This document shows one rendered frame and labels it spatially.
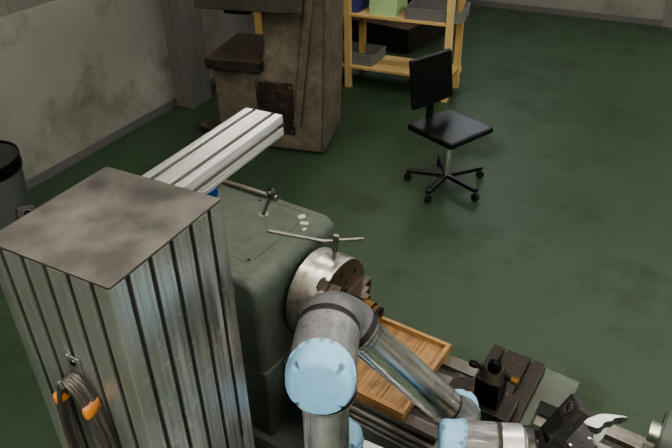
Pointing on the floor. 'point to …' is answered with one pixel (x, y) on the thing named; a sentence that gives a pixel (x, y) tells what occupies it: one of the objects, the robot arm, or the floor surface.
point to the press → (277, 33)
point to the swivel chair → (424, 69)
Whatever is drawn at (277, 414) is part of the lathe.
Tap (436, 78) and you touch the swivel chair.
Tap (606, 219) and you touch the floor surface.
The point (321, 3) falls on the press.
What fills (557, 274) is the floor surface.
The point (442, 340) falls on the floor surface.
